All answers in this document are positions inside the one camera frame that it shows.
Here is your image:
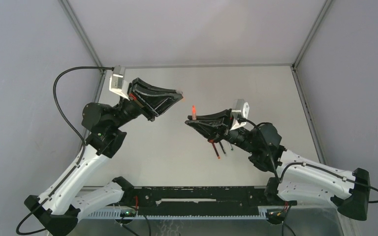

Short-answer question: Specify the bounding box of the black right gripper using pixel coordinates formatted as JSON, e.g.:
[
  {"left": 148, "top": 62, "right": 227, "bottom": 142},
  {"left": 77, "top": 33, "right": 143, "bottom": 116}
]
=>
[{"left": 187, "top": 109, "right": 257, "bottom": 154}]

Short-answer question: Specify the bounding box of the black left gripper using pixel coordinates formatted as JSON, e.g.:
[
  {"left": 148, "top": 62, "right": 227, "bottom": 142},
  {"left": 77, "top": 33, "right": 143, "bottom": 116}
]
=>
[{"left": 111, "top": 78, "right": 183, "bottom": 129}]

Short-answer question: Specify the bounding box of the red pen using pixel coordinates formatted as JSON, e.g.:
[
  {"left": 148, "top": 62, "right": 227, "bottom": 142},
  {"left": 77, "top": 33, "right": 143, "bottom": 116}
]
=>
[{"left": 211, "top": 142, "right": 221, "bottom": 159}]

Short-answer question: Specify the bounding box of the black pen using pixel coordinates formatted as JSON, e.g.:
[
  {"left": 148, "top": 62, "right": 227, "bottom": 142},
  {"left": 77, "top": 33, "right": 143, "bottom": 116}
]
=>
[{"left": 219, "top": 141, "right": 227, "bottom": 156}]

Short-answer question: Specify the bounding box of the white green-tipped pen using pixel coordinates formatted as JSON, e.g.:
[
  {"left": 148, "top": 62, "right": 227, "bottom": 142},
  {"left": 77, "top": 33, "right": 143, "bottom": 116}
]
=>
[{"left": 228, "top": 143, "right": 234, "bottom": 151}]

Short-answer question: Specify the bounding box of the orange pen with cap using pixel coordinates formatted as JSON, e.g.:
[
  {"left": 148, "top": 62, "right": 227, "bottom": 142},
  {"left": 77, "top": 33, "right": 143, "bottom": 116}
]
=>
[{"left": 191, "top": 105, "right": 197, "bottom": 120}]

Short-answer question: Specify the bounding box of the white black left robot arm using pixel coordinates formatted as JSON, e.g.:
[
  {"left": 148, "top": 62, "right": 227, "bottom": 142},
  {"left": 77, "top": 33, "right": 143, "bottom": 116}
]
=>
[{"left": 24, "top": 75, "right": 183, "bottom": 236}]

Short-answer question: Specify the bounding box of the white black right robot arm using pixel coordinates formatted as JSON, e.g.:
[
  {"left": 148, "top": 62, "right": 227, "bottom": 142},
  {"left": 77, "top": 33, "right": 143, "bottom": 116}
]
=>
[{"left": 185, "top": 109, "right": 370, "bottom": 221}]

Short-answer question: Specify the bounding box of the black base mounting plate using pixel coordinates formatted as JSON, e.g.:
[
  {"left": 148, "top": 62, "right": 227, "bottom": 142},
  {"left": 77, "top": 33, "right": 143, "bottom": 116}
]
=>
[{"left": 102, "top": 185, "right": 297, "bottom": 217}]

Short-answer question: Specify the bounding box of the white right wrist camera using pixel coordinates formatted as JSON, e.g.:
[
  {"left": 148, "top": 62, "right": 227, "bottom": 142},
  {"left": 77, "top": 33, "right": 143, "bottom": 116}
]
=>
[{"left": 230, "top": 99, "right": 250, "bottom": 130}]

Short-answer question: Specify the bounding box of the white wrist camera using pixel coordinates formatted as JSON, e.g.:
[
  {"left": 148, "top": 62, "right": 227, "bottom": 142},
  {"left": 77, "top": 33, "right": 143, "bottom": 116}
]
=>
[
  {"left": 230, "top": 99, "right": 250, "bottom": 130},
  {"left": 109, "top": 65, "right": 129, "bottom": 100}
]

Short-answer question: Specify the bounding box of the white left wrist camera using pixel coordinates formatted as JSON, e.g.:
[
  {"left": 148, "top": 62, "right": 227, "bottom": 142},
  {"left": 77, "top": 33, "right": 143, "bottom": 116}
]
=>
[{"left": 109, "top": 65, "right": 129, "bottom": 100}]

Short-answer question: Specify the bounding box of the aluminium frame rail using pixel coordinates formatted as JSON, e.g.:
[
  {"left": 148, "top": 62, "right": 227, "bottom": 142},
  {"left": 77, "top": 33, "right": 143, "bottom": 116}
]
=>
[{"left": 290, "top": 64, "right": 327, "bottom": 164}]

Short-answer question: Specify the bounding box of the black left camera cable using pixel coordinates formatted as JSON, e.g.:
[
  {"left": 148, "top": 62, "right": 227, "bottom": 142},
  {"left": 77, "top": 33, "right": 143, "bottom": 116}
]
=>
[{"left": 15, "top": 66, "right": 115, "bottom": 236}]

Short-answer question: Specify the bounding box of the white slotted cable duct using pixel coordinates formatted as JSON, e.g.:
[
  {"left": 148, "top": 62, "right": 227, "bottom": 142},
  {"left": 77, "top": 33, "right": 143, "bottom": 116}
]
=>
[{"left": 84, "top": 208, "right": 268, "bottom": 220}]

